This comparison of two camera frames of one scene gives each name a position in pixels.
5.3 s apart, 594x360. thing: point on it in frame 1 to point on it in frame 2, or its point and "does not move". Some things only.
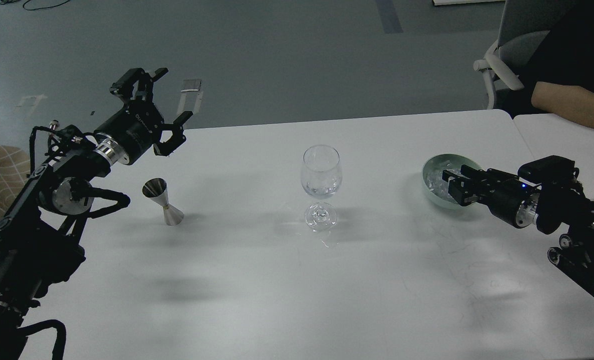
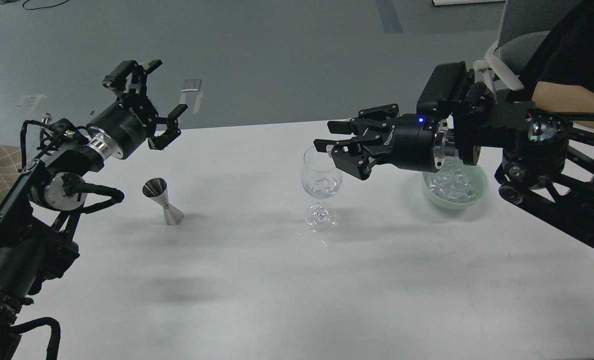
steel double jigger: (156, 189) does not move
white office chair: (524, 25) does not move
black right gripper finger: (465, 191) to (350, 153)
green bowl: (437, 188) does not move
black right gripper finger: (487, 177) to (376, 117)
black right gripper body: (509, 198) to (417, 144)
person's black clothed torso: (580, 50) does not move
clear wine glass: (321, 178) does not move
